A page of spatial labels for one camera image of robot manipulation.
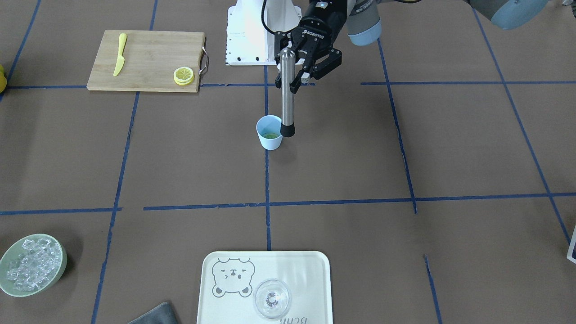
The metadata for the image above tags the yellow plastic knife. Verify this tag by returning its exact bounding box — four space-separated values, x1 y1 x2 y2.
113 33 127 77

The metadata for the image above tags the green bowl of ice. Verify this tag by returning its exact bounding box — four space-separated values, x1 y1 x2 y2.
0 234 68 297

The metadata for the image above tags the clear wine glass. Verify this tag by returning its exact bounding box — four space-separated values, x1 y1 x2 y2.
254 279 292 320

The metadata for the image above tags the cream bear print tray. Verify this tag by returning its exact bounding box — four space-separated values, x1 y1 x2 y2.
196 252 333 324

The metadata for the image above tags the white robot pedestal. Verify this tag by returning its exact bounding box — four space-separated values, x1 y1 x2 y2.
225 0 306 66

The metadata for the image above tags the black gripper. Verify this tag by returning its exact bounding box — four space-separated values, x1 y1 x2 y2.
275 0 348 94

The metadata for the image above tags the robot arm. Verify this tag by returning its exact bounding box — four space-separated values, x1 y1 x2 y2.
274 0 547 94

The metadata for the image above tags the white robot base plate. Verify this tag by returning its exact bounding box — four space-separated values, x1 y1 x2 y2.
225 6 306 66

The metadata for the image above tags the blue plastic cup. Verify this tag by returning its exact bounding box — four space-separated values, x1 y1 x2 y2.
256 115 283 150

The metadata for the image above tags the bamboo cutting board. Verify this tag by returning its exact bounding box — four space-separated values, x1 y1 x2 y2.
86 30 208 94

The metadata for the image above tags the yellow utensil on desk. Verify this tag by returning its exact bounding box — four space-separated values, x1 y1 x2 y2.
0 64 8 94

